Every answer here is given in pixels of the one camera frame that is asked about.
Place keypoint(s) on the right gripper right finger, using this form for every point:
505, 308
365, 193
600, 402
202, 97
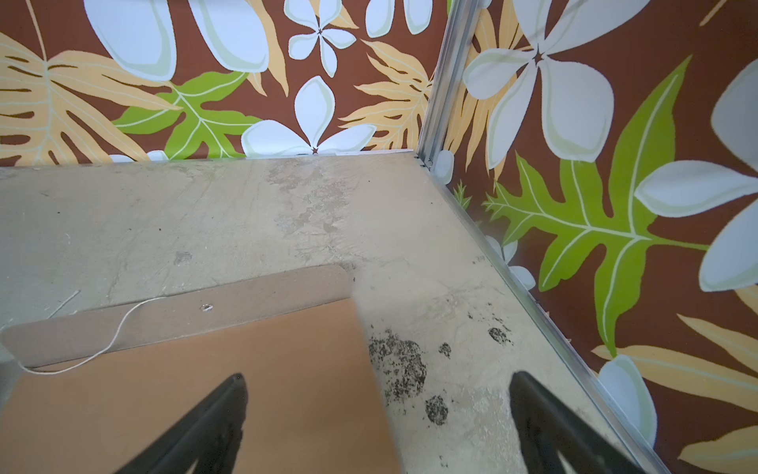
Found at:
551, 435

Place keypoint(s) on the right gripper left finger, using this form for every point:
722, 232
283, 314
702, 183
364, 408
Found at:
206, 440

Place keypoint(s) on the brown file bag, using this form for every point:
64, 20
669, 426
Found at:
98, 387

